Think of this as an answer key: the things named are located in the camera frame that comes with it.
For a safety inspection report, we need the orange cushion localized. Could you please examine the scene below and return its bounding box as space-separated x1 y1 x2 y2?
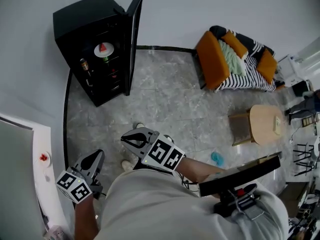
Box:
221 30 249 59
256 48 279 85

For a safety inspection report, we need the round wooden coffee table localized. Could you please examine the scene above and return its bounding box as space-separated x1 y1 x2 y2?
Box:
249 104 286 146

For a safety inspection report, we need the blue cloth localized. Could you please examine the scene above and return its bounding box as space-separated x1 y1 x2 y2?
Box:
210 151 225 166

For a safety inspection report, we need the black white striped blanket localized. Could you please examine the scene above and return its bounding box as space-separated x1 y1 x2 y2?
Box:
209 25 278 92

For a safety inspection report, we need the person's left forearm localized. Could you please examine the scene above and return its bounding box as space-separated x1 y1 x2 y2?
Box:
73 193 100 240

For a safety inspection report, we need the dark glass bottle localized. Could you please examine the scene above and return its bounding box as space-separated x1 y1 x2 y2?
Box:
79 57 92 78

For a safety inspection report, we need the black fridge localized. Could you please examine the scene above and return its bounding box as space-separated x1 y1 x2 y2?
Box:
52 0 145 108

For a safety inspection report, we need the black bar stool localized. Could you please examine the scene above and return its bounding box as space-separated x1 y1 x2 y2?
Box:
292 141 317 177

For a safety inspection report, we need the mint green cushion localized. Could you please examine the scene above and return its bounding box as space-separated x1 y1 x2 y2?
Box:
217 39 249 77

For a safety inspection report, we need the orange sofa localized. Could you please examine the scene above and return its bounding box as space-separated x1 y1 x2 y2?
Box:
194 25 286 93

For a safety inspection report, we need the person's beige shirt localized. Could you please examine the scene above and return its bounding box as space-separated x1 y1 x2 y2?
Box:
94 168 290 240

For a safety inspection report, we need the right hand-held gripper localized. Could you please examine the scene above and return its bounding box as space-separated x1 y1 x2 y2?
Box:
120 126 187 172

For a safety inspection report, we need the pale remote control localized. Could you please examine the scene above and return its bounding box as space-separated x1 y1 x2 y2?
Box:
274 116 282 136

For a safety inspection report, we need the black cable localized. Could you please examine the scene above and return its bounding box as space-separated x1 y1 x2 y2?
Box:
178 171 202 192

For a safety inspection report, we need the black waist-mounted device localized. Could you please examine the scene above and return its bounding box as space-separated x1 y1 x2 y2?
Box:
213 183 266 221

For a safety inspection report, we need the white counter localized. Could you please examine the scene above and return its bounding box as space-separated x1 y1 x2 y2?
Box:
0 112 69 240

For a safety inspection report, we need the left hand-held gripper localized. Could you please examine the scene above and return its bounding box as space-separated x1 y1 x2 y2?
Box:
55 149 106 205

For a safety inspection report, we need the brown cabinet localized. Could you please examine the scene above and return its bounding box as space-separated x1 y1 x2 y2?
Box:
277 181 310 219

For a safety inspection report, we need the white appliance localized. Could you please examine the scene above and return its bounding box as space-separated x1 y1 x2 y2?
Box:
276 53 302 86

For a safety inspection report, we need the white plate with red fruit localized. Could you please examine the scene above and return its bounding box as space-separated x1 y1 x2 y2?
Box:
37 150 53 169

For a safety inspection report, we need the black box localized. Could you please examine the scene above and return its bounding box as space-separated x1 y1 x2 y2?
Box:
291 80 311 98

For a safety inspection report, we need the black flat board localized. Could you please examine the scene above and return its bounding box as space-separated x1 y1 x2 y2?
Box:
198 151 283 198

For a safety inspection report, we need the person's right forearm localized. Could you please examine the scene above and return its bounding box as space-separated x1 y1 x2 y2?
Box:
174 156 227 185

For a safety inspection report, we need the square wooden stool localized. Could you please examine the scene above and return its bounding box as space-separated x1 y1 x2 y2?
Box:
228 110 256 147

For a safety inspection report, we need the white plate of watermelon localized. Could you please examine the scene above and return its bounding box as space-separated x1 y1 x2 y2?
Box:
93 42 115 59

